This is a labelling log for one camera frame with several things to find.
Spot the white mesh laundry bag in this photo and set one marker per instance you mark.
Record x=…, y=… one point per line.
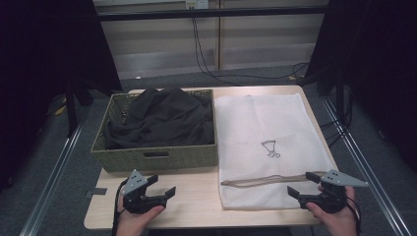
x=262, y=124

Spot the metal floor rail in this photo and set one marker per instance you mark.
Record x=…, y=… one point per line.
x=52, y=183
x=367, y=167

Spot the person's left hand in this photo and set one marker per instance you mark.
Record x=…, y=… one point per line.
x=132, y=224

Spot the black curtain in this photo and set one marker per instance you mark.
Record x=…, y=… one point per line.
x=39, y=65
x=380, y=65

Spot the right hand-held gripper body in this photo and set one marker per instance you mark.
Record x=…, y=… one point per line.
x=337, y=178

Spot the green woven basket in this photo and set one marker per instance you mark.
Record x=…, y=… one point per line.
x=131, y=160

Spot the beige sheer stocking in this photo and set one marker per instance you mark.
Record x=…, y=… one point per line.
x=262, y=180

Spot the white wall socket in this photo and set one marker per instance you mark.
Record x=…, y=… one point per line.
x=196, y=4

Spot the person's right hand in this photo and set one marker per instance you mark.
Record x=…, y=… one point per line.
x=339, y=224

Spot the black cloth garment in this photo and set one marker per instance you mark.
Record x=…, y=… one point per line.
x=164, y=121

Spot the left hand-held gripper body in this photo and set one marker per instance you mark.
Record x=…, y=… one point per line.
x=133, y=183

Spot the grey tape mark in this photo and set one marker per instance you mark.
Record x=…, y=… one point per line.
x=96, y=192

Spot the black horizontal bar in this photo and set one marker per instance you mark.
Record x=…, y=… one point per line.
x=209, y=13

